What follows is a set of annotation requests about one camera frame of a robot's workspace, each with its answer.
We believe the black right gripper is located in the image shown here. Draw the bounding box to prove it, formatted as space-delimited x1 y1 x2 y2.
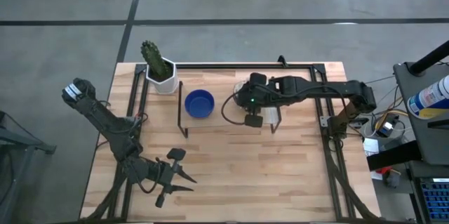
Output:
238 72 278 129

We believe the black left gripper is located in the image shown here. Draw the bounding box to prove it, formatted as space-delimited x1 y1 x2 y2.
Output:
154 147 197 209

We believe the large blue bowl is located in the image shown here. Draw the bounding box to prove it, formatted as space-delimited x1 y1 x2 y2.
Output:
184 88 215 119

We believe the clear plastic strip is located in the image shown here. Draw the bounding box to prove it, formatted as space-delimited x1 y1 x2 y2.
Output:
262 106 281 125

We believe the wooden shelf with black legs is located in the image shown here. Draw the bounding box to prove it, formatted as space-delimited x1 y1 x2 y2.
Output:
177 76 283 139

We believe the white hexagonal plant pot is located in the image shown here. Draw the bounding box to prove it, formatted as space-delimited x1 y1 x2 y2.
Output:
145 58 179 95

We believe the green cactus plant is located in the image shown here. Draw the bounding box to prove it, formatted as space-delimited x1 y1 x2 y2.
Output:
140 40 173 79

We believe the white paper sheet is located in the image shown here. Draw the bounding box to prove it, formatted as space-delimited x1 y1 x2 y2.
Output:
363 136 382 157

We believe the small blue white box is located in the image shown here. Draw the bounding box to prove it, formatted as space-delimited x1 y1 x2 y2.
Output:
377 120 396 138

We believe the black flat beam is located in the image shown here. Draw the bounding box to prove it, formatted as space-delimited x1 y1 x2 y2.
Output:
366 140 424 172

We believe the grey mesh stand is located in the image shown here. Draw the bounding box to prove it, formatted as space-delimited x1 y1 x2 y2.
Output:
0 110 57 224

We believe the white blue spray can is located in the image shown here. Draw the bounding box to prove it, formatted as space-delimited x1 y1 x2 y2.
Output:
406 74 449 120

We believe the black round pole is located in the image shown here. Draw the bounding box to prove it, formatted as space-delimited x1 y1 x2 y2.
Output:
408 39 449 77

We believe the grey equipment cart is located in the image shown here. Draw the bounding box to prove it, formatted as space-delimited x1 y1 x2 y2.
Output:
392 61 449 166

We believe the backlit computer keyboard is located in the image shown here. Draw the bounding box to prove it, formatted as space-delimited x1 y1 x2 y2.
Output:
417 177 449 222

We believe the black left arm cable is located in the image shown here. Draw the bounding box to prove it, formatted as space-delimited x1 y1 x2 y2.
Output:
133 159 162 195

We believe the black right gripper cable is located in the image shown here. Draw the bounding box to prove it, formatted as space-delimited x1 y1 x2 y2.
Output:
220 90 250 126

